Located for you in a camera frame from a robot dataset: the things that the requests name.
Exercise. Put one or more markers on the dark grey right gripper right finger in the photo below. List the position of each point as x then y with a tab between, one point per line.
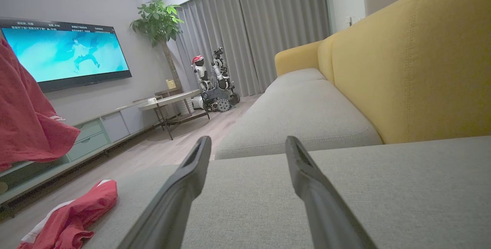
326	214

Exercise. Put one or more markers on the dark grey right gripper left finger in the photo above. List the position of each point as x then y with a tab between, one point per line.
172	210

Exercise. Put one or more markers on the white black wheeled robot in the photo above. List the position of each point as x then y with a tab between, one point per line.
218	88

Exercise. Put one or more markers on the oval coffee table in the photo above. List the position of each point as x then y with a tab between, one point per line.
172	99

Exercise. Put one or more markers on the grey sofa with yellow backrest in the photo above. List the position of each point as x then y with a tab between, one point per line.
307	118

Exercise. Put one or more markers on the red white numbered jersey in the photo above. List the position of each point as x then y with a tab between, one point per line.
23	118

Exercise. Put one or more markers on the long pale green TV cabinet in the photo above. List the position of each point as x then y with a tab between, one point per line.
90	141

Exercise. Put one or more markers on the grey pleated curtain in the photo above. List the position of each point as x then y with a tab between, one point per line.
261	30

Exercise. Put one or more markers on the red shorts with white stripe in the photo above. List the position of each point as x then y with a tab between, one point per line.
76	218

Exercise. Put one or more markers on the green potted tree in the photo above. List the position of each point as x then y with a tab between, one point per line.
157	22

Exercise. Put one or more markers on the flat screen television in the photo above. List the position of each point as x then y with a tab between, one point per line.
69	53

